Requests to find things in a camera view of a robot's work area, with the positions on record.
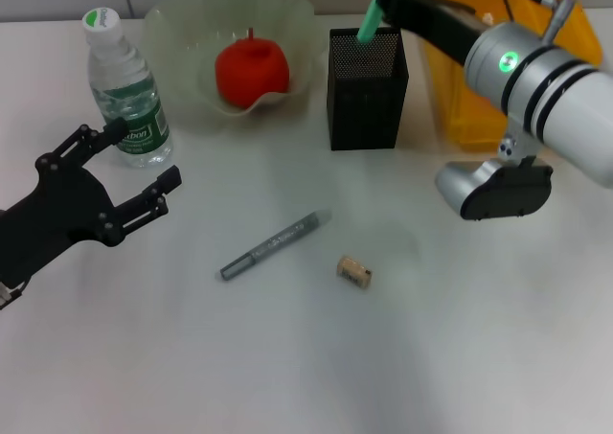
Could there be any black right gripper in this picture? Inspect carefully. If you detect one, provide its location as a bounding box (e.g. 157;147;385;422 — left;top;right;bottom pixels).
371;0;495;67

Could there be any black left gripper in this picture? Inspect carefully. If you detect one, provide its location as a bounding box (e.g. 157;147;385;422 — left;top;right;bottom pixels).
0;116;184;287

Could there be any mint green pen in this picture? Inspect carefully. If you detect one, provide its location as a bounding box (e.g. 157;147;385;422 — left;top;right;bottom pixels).
355;0;399;46

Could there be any clear bottle with green label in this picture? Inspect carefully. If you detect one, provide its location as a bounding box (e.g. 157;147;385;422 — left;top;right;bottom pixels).
81;7;175;171

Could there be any red-orange toy fruit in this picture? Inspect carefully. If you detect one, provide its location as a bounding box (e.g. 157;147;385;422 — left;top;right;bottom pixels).
215;27;291;109

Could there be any black mesh pen holder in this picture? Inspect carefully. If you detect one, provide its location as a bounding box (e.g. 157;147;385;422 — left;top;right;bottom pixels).
327;26;411;152

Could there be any translucent green fruit plate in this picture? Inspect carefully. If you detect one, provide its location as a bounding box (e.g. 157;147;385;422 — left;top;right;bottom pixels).
143;0;318;118

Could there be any grey glitter pen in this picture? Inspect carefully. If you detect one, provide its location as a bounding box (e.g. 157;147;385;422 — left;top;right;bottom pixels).
219;207;333;283

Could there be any yellow plastic bin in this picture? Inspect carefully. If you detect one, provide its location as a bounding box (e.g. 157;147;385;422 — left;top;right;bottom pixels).
422;0;604;151

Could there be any small wine cork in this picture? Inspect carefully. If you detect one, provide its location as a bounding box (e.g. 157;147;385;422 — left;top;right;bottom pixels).
335;256;374;290

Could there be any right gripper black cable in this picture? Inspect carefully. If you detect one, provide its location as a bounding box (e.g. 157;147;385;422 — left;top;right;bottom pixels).
501;0;579;48

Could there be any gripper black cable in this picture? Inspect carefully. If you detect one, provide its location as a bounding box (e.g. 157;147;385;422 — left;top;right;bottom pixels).
501;0;579;48
0;279;26;311

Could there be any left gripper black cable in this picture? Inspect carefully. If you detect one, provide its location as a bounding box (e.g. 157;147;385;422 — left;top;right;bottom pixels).
0;279;26;311

